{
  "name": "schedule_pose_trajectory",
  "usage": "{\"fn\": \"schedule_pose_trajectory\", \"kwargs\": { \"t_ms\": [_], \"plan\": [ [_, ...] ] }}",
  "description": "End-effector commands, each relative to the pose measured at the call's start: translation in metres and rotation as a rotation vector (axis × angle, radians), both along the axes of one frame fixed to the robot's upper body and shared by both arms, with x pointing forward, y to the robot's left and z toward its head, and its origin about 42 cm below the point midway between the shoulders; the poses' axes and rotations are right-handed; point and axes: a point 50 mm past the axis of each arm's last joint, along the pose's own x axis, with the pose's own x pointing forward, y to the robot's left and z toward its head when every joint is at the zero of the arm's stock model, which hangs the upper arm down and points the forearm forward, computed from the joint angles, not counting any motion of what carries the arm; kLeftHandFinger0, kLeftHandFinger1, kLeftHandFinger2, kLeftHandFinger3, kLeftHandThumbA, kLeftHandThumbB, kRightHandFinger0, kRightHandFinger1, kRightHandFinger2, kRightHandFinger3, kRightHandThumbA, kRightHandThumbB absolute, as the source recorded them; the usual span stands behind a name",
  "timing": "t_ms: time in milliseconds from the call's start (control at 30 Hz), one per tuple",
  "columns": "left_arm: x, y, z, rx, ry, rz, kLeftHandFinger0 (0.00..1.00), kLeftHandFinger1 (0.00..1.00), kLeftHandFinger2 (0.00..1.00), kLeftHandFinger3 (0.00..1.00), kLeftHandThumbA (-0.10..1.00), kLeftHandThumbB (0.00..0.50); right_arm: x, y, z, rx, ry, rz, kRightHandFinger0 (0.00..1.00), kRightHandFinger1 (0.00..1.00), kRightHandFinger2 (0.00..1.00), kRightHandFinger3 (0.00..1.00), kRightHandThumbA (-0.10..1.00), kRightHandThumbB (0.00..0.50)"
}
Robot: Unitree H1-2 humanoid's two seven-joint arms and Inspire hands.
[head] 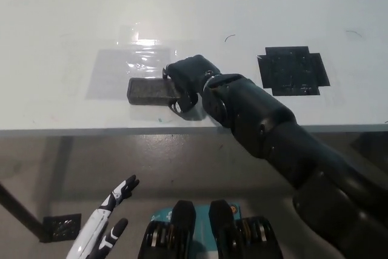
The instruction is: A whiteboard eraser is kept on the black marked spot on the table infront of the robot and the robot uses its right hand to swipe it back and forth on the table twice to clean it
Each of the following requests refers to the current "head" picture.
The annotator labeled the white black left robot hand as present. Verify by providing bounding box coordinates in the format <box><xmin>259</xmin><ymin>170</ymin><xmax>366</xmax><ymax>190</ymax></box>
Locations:
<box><xmin>65</xmin><ymin>175</ymin><xmax>141</xmax><ymax>259</ymax></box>

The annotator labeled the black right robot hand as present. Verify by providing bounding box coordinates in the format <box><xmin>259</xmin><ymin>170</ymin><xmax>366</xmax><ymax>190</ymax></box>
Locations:
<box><xmin>162</xmin><ymin>54</ymin><xmax>224</xmax><ymax>119</ymax></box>

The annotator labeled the dark grey whiteboard eraser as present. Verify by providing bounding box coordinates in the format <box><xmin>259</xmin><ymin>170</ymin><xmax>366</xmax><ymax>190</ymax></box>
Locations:
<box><xmin>126</xmin><ymin>77</ymin><xmax>182</xmax><ymax>107</ymax></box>

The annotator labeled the clear plastic film sheet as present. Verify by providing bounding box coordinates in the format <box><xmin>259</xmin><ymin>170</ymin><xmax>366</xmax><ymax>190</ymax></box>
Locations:
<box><xmin>116</xmin><ymin>24</ymin><xmax>182</xmax><ymax>73</ymax></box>

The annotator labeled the grey table leg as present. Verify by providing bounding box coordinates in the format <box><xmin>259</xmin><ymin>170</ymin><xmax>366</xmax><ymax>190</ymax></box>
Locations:
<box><xmin>47</xmin><ymin>136</ymin><xmax>75</xmax><ymax>216</ymax></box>

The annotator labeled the black table base bar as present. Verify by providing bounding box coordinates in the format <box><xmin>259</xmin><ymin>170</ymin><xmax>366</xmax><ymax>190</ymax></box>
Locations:
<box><xmin>0</xmin><ymin>181</ymin><xmax>47</xmax><ymax>243</ymax></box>

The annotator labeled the clear plastic bag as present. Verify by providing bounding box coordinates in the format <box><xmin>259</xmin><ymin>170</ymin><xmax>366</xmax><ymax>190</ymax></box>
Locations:
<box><xmin>85</xmin><ymin>49</ymin><xmax>172</xmax><ymax>100</ymax></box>

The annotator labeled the black tape mark on table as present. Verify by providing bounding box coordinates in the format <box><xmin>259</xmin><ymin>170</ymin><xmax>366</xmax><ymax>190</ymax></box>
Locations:
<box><xmin>257</xmin><ymin>45</ymin><xmax>331</xmax><ymax>97</ymax></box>

